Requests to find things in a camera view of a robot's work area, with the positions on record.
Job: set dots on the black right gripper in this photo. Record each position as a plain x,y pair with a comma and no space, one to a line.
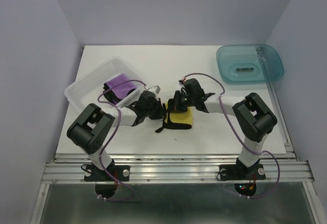
174,105

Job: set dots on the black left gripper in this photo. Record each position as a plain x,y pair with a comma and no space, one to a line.
159,115

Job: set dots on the yellow and black towel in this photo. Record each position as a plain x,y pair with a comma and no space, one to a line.
176,121

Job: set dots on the purple microfiber towel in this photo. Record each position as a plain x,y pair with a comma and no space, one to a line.
119,87

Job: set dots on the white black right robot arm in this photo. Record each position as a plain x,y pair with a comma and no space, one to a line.
249,117

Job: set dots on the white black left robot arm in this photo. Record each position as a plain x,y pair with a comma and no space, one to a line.
91,127

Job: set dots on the teal translucent plastic bin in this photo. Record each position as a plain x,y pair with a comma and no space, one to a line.
249,64

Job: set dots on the white perforated plastic basket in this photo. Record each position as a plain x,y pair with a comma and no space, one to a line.
86,89

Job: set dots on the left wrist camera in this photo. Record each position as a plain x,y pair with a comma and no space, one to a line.
155,89

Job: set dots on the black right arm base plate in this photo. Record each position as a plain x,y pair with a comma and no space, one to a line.
233,172

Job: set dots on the aluminium mounting rail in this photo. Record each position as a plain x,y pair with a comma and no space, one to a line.
164,169

